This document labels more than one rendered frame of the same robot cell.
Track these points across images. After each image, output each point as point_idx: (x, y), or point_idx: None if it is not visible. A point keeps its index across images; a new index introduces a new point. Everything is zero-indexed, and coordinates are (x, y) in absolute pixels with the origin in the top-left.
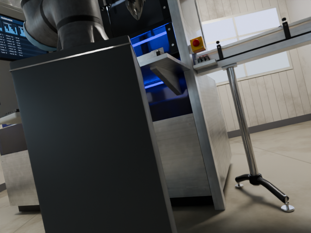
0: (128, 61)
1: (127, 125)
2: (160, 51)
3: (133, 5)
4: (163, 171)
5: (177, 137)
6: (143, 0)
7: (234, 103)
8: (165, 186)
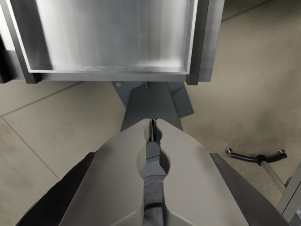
0: None
1: None
2: (197, 80)
3: (144, 209)
4: (171, 106)
5: None
6: (271, 206)
7: None
8: (178, 123)
